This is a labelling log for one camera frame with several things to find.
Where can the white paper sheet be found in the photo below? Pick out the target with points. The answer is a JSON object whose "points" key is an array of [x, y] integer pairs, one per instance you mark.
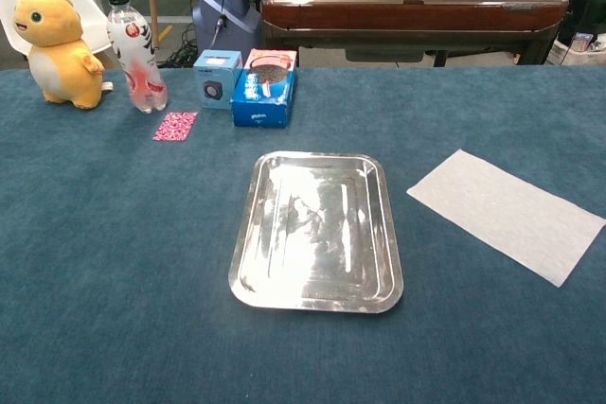
{"points": [[502, 215]]}

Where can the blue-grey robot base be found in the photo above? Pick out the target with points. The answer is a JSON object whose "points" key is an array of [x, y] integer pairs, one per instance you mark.
{"points": [[222, 2]]}

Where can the stainless steel tray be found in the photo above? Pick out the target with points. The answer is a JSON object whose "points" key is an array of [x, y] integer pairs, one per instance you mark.
{"points": [[312, 233]]}

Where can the blue cookie box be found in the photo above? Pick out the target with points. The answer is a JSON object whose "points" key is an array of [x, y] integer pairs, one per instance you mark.
{"points": [[260, 110]]}

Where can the light blue speaker box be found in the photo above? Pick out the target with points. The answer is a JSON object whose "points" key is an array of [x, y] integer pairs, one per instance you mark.
{"points": [[215, 84]]}

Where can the pink patterned card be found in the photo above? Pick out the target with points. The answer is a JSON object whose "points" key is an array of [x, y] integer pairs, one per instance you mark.
{"points": [[175, 126]]}

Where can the blue felt table cover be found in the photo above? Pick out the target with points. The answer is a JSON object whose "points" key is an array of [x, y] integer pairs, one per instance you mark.
{"points": [[118, 233]]}

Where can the brown mahjong table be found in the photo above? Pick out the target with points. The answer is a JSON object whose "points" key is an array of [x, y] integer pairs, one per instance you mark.
{"points": [[407, 11]]}

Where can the clear drink bottle black cap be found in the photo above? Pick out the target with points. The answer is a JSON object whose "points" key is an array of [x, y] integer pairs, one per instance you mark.
{"points": [[137, 58]]}

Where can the yellow plush toy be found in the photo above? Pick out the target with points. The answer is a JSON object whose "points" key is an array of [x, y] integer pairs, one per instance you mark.
{"points": [[57, 54]]}

